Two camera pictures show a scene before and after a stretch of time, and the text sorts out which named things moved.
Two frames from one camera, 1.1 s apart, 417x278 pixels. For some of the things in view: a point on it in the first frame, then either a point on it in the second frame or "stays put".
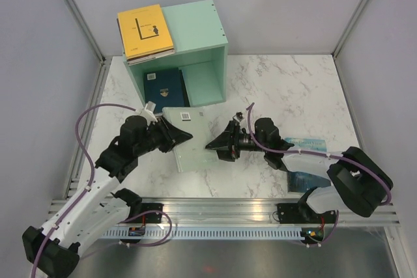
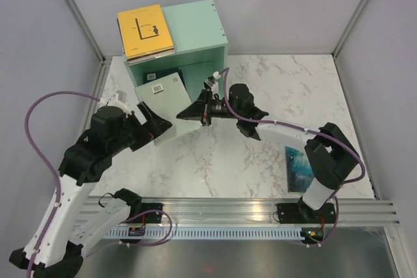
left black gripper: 171,135 to 154,125
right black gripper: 227,146 to 200,110
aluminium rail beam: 241,212 stays put
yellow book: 144,31 stays put
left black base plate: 154,217 stays put
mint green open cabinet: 201,49 stays put
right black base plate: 303,213 stays put
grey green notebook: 191,154 to 167,97
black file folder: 186,99 stays put
